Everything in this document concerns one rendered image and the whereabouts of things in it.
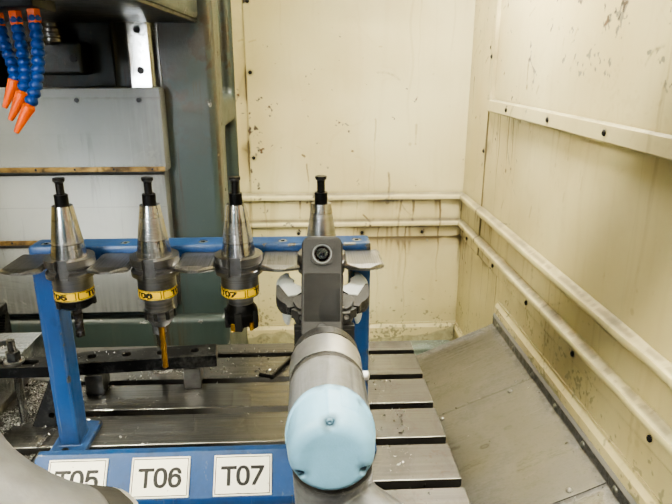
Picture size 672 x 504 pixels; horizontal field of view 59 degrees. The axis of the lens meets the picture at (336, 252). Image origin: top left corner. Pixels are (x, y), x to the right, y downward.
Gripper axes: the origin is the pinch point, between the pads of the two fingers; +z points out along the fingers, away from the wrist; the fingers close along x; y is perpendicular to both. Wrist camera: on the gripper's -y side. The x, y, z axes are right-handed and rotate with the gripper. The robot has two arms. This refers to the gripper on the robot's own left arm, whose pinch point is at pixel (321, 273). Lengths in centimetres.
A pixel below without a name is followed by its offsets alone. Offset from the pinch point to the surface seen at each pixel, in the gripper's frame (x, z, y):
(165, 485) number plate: -21.2, -10.5, 25.9
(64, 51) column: -53, 60, -28
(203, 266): -15.2, -3.4, -2.6
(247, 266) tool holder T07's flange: -9.6, -3.7, -2.6
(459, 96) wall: 41, 95, -15
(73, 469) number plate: -33.5, -8.9, 24.1
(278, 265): -5.6, -3.4, -2.5
